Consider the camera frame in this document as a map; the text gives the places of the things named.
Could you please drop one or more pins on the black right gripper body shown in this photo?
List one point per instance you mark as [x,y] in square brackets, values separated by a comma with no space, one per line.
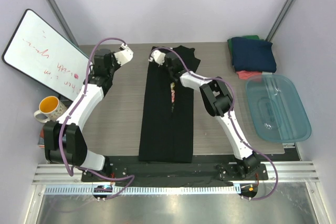
[169,67]

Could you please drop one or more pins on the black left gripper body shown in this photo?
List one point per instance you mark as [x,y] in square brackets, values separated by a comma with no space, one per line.
[109,64]

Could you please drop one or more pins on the black printed t-shirt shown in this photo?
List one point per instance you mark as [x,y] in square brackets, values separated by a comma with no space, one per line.
[167,122]

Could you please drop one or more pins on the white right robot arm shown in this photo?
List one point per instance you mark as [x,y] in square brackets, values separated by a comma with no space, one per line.
[218,103]

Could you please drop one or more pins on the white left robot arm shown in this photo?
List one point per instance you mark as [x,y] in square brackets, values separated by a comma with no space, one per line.
[63,139]

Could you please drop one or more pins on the stack of books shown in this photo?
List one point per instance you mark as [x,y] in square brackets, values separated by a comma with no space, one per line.
[41,142]

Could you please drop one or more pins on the folded red t-shirt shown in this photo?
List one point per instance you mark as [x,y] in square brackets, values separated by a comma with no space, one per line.
[244,75]

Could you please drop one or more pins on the white mug orange inside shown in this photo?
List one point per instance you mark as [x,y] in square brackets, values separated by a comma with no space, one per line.
[50,109]

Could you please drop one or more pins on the whiteboard with red writing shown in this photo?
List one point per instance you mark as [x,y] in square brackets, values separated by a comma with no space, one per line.
[42,53]

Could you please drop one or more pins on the folded navy t-shirt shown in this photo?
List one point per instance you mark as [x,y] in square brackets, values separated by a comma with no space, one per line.
[253,55]

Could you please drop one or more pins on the folded green t-shirt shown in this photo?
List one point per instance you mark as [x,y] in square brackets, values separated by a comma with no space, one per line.
[230,45]

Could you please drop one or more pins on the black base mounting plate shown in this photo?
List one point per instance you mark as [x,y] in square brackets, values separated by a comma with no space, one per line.
[202,171]

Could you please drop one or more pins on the blue transparent plastic bin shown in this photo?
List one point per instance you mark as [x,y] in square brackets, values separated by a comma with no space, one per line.
[276,109]

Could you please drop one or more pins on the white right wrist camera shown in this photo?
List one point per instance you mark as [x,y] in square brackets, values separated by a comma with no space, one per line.
[157,57]

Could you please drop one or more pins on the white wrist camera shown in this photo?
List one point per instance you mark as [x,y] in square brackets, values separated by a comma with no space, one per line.
[124,55]
[157,57]

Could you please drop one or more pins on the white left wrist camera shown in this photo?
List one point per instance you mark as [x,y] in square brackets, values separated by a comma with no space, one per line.
[124,55]

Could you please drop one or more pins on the left aluminium corner post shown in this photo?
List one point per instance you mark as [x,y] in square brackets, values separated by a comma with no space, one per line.
[61,20]

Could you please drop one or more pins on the aluminium corner post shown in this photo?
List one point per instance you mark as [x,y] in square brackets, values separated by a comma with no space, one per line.
[280,18]
[61,20]

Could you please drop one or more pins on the right aluminium corner post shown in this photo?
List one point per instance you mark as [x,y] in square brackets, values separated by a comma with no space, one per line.
[280,18]

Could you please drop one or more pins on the aluminium rail frame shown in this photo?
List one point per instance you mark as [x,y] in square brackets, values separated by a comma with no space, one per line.
[207,190]

